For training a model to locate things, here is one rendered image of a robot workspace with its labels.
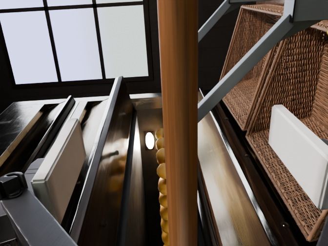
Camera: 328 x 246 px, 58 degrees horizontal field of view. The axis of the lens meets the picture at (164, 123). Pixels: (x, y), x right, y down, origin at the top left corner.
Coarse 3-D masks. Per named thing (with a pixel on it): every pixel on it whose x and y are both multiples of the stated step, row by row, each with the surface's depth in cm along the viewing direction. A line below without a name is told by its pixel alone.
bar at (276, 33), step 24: (240, 0) 98; (264, 0) 98; (288, 0) 55; (312, 0) 53; (288, 24) 56; (312, 24) 57; (264, 48) 58; (240, 72) 60; (216, 96) 62; (216, 240) 34
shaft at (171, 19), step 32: (160, 0) 21; (192, 0) 21; (160, 32) 22; (192, 32) 21; (160, 64) 23; (192, 64) 22; (192, 96) 24; (192, 128) 25; (192, 160) 26; (192, 192) 27; (192, 224) 29
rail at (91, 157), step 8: (112, 88) 155; (112, 96) 144; (104, 112) 127; (104, 120) 120; (96, 136) 108; (96, 144) 102; (88, 160) 94; (88, 168) 89; (80, 184) 83; (80, 192) 79; (80, 200) 76; (72, 208) 74; (72, 216) 71; (72, 224) 69
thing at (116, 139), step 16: (128, 96) 173; (112, 112) 125; (128, 112) 160; (112, 128) 117; (128, 128) 149; (112, 144) 111; (96, 160) 92; (112, 160) 106; (96, 176) 85; (112, 176) 101; (96, 192) 82; (112, 192) 96; (80, 208) 73; (96, 208) 79; (112, 208) 92; (80, 224) 68; (96, 224) 76; (112, 224) 88; (80, 240) 65; (96, 240) 73; (112, 240) 85
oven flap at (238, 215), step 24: (216, 120) 136; (216, 144) 123; (216, 168) 110; (240, 168) 101; (216, 192) 99; (240, 192) 95; (216, 216) 90; (240, 216) 87; (264, 216) 81; (240, 240) 80; (264, 240) 77
